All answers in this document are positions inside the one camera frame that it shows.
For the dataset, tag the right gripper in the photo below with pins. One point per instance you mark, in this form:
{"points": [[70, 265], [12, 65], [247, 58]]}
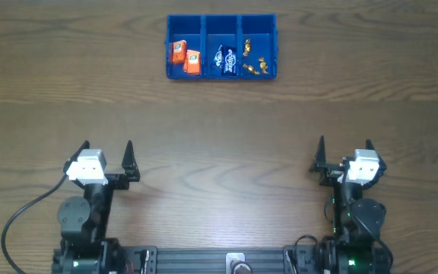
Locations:
{"points": [[333, 175]]}

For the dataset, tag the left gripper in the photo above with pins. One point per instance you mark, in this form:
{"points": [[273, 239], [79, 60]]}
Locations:
{"points": [[117, 182]]}

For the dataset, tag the gold candy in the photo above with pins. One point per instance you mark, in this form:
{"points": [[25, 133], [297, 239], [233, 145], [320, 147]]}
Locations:
{"points": [[246, 46], [250, 69], [263, 65]]}

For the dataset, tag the blue candy pack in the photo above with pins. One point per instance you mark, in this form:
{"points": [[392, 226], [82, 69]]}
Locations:
{"points": [[217, 57], [229, 61]]}

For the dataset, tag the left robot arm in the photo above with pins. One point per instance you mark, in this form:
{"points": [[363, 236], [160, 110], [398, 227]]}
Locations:
{"points": [[86, 220]]}

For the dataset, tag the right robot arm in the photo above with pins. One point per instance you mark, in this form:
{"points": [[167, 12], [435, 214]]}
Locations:
{"points": [[367, 217]]}

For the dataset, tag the blue tray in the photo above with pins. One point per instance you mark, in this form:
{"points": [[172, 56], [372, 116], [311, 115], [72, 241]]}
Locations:
{"points": [[259, 26]]}

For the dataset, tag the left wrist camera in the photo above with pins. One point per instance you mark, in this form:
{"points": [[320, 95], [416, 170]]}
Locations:
{"points": [[87, 167]]}

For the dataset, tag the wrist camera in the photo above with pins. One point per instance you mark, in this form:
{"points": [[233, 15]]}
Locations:
{"points": [[87, 167], [363, 166]]}

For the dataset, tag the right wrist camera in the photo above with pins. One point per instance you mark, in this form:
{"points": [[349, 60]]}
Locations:
{"points": [[363, 166]]}

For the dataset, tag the mounting rail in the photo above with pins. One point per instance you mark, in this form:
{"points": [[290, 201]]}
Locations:
{"points": [[196, 260]]}

